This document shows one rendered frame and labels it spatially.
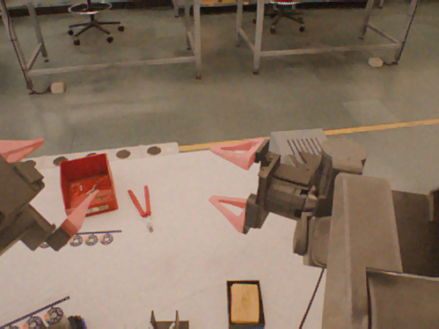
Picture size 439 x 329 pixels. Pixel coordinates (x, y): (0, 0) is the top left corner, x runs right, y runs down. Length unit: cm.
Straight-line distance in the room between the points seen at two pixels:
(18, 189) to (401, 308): 30
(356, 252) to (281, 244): 47
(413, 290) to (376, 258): 2
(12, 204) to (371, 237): 28
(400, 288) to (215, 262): 46
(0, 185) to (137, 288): 34
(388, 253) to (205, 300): 42
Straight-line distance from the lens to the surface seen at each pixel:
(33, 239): 46
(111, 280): 64
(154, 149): 89
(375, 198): 23
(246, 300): 59
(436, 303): 21
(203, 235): 67
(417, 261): 27
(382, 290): 21
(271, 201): 51
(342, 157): 45
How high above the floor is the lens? 127
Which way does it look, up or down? 40 degrees down
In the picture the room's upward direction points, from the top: straight up
